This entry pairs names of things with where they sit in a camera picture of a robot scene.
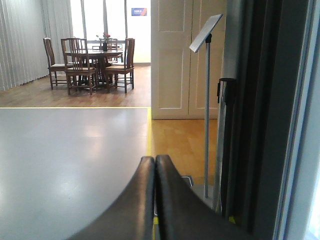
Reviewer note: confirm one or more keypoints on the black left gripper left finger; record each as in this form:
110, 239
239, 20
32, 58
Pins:
130, 216

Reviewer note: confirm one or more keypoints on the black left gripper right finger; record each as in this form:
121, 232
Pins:
182, 215

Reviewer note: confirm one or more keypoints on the wooden dining table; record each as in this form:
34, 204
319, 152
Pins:
99, 60

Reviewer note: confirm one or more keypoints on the open fridge door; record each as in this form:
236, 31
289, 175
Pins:
281, 36

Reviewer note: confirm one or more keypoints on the white vertical blinds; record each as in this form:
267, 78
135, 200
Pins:
23, 26

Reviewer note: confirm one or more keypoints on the white panelled door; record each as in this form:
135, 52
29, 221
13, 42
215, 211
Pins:
178, 75

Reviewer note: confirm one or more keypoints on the wooden dining chair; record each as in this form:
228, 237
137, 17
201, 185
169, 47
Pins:
124, 72
78, 70

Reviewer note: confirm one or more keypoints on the flower vase on table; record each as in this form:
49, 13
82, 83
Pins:
103, 41

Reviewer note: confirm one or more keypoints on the sign stand with tilted board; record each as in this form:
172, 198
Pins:
205, 37

